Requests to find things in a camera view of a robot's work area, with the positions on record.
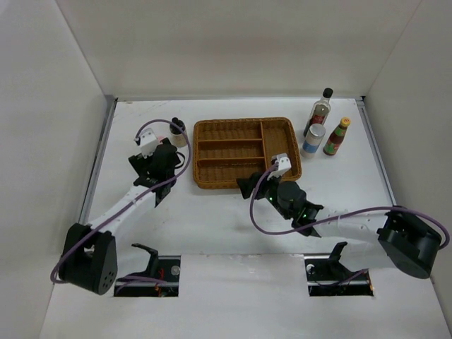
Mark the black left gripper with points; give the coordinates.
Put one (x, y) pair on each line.
(141, 164)

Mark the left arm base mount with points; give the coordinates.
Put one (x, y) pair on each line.
(159, 278)

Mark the red chili sauce bottle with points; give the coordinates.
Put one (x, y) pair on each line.
(336, 137)

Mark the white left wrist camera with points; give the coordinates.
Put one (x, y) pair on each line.
(147, 142)

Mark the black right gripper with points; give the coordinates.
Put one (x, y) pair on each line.
(248, 184)

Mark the black-capped small spice bottle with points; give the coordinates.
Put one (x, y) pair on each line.
(177, 128)

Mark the silver-lid white blue jar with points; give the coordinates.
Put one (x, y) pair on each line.
(312, 140)

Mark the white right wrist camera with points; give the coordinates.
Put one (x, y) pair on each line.
(281, 163)

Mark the tall black-capped sauce bottle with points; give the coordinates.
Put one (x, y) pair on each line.
(320, 110)

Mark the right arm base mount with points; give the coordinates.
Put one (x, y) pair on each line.
(327, 277)

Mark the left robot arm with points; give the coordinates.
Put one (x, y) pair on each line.
(89, 259)

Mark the brown wicker divided basket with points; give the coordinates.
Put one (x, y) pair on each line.
(228, 149)

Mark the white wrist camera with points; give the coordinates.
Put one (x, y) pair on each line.
(147, 142)
(281, 163)

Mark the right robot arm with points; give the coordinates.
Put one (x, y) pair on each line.
(378, 237)

